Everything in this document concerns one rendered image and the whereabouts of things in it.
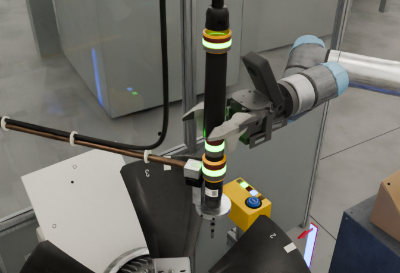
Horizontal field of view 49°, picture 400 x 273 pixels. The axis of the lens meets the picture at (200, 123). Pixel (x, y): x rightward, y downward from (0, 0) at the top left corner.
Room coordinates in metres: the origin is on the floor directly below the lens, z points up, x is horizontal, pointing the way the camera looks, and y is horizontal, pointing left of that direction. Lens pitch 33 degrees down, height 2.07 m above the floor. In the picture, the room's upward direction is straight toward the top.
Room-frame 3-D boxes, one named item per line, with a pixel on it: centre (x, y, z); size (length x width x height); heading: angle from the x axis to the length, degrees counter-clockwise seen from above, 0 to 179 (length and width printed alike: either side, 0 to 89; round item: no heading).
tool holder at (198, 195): (0.63, -0.02, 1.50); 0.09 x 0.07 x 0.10; 71
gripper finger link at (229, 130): (0.60, -0.05, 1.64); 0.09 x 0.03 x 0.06; 142
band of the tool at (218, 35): (0.63, -0.03, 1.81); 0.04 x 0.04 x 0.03
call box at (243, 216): (1.08, -0.15, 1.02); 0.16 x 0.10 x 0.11; 36
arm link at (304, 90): (0.74, -0.18, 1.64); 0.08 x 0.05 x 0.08; 36
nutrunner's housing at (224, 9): (0.63, -0.03, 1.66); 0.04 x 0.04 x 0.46
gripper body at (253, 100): (0.69, -0.11, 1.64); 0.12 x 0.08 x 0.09; 126
